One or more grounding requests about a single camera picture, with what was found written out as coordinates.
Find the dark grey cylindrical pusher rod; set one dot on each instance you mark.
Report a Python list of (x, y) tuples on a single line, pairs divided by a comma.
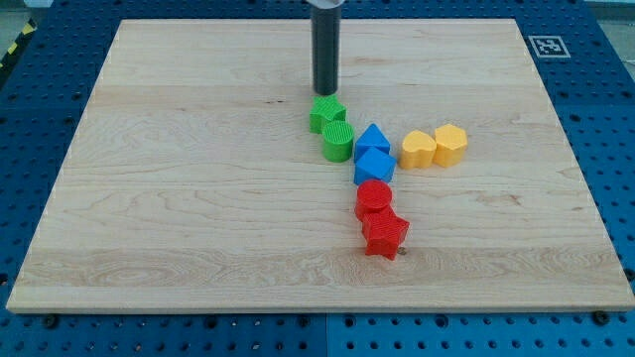
[(325, 22)]

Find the red star block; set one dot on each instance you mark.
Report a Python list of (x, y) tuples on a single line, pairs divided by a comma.
[(384, 232)]

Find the green star block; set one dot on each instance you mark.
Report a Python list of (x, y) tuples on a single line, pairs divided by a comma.
[(326, 109)]

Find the light wooden board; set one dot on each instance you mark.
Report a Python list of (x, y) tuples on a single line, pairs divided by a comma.
[(193, 184)]

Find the yellow heart block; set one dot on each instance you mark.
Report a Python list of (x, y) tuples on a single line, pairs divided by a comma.
[(417, 151)]

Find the green cylinder block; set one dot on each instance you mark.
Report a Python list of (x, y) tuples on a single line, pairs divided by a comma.
[(337, 141)]

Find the white rod mount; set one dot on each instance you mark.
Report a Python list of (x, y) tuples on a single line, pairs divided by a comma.
[(325, 2)]

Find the white fiducial marker tag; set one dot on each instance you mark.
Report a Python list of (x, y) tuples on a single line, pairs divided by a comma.
[(549, 47)]

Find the blue triangle block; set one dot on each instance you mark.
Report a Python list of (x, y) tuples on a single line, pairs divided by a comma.
[(372, 137)]

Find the yellow hexagon block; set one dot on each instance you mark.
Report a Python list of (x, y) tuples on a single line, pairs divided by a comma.
[(451, 145)]

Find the blue cube block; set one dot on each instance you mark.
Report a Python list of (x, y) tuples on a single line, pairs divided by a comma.
[(374, 164)]

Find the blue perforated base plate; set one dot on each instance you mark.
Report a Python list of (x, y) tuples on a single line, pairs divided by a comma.
[(43, 98)]

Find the red cylinder block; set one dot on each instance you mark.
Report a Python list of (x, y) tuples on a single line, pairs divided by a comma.
[(372, 196)]

